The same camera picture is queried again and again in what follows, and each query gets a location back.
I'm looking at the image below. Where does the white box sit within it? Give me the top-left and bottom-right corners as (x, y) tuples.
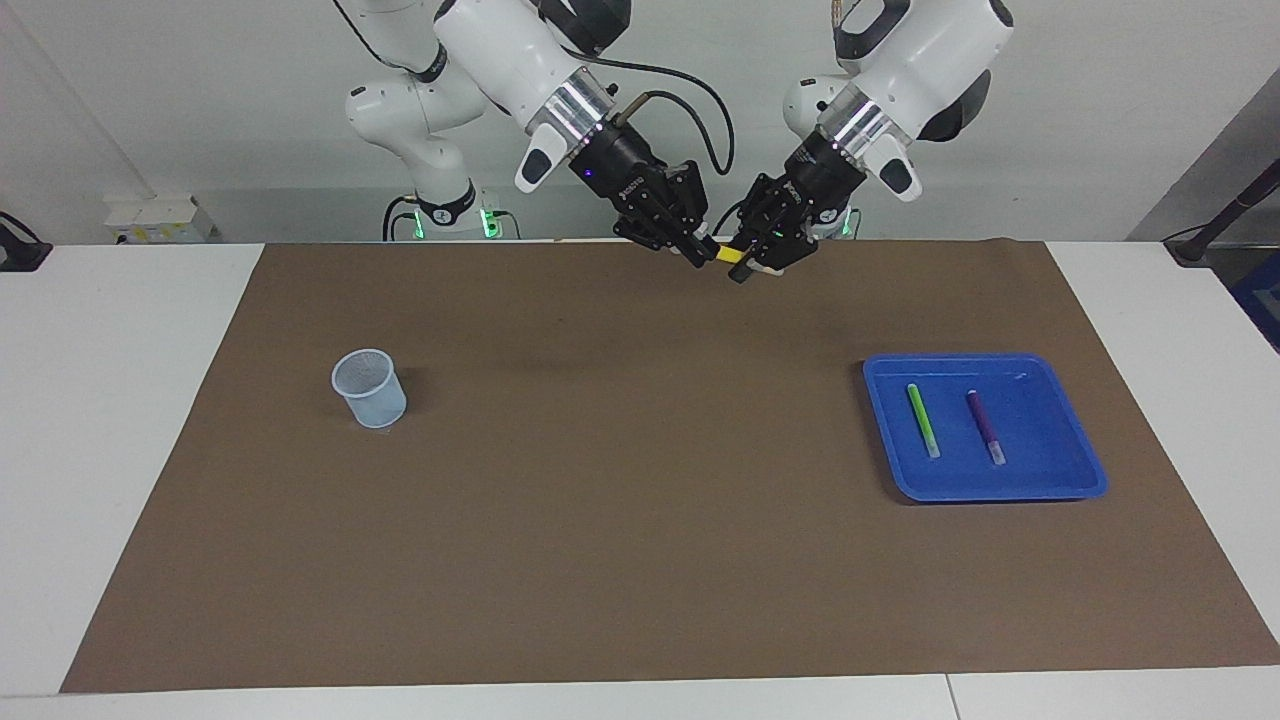
(103, 195), (219, 246)

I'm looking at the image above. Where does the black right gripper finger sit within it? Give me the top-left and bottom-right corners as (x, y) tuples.
(683, 160), (721, 263)
(613, 220), (709, 270)

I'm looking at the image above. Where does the black clamp mount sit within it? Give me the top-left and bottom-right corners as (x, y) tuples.
(0, 212), (53, 273)

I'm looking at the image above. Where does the yellow pen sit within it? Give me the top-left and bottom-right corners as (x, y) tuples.
(712, 245), (781, 273)

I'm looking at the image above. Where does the blue plastic tray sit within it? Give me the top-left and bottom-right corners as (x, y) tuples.
(862, 352), (1109, 503)

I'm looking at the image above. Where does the pale blue mesh pen cup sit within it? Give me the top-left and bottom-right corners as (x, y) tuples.
(331, 348), (408, 429)

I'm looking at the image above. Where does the brown table mat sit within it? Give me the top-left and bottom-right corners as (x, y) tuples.
(60, 238), (1280, 694)

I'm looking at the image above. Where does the purple pen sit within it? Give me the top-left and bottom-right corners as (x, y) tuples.
(965, 390), (1007, 466)

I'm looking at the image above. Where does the blue crate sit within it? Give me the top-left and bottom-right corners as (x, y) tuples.
(1230, 250), (1280, 353)

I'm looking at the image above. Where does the black stand pole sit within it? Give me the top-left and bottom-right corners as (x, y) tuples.
(1165, 160), (1280, 266)

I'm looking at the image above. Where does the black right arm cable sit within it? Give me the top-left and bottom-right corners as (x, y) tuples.
(335, 0), (736, 176)

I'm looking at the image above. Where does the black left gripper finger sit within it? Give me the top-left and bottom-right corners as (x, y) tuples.
(730, 174), (787, 258)
(729, 224), (820, 285)

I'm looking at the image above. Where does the green pen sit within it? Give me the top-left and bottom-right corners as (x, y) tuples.
(906, 383), (942, 459)

